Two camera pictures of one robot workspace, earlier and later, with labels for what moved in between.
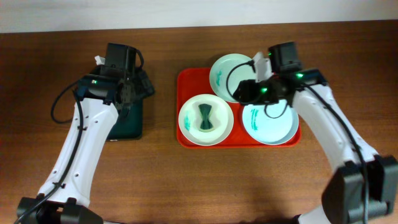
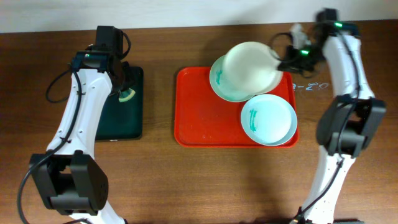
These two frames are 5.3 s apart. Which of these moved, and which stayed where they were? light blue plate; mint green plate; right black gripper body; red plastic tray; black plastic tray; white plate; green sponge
Moved: green sponge; right black gripper body; white plate
Stayed: mint green plate; light blue plate; black plastic tray; red plastic tray
